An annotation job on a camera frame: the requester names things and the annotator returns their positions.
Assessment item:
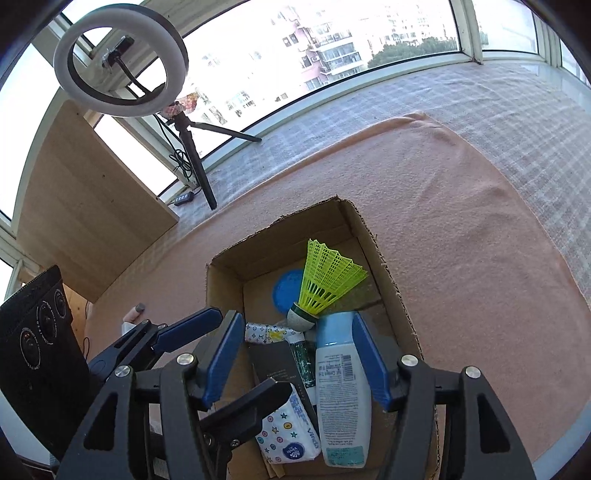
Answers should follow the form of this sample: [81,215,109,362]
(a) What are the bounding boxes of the white lotion bottle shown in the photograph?
[315,311,372,469]

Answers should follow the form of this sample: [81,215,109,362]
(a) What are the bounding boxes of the black card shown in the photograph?
[248,340,319,425]

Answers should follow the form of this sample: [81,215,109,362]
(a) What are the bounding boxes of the pine plank panel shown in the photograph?
[62,282,95,356]

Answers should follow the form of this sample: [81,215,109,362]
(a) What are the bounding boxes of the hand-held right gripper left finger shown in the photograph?
[55,311,246,480]

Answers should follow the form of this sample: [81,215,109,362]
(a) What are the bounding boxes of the grey checkered cloth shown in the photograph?
[178,62,591,278]

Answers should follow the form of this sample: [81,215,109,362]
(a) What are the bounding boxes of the blue round lid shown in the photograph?
[271,270,305,315]

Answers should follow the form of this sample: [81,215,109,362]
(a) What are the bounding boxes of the white patterned lighter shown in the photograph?
[245,322,296,346]

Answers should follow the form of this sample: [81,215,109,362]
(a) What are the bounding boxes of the black ring light cable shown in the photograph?
[154,115,197,190]

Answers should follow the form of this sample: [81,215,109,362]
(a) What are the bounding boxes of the large light wooden board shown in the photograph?
[16,99,181,303]

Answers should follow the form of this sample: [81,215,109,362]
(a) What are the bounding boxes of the black camera on gooseneck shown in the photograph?
[100,37,171,100]

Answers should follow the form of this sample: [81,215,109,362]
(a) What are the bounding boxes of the white window frame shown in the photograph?
[0,0,591,232]

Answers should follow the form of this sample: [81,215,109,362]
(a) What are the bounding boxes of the floral cloth wrap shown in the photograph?
[163,92,200,120]

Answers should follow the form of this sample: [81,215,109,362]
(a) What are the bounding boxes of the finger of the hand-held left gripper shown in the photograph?
[89,308,225,386]
[198,378,293,450]

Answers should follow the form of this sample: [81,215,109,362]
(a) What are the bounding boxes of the cardboard box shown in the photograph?
[205,196,444,480]

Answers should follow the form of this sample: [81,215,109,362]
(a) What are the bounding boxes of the apartment buildings outside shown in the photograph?
[185,0,462,125]

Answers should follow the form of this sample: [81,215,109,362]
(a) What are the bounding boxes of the star patterned tissue pack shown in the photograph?
[255,383,321,464]

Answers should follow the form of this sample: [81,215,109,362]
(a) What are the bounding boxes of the white ring light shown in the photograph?
[53,10,189,117]

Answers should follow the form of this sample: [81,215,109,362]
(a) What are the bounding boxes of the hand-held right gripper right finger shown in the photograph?
[352,312,537,480]

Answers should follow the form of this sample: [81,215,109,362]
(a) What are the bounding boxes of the black tripod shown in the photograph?
[157,113,263,210]

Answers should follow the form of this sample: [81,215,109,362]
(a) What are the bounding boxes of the yellow shuttlecock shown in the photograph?
[287,239,369,332]

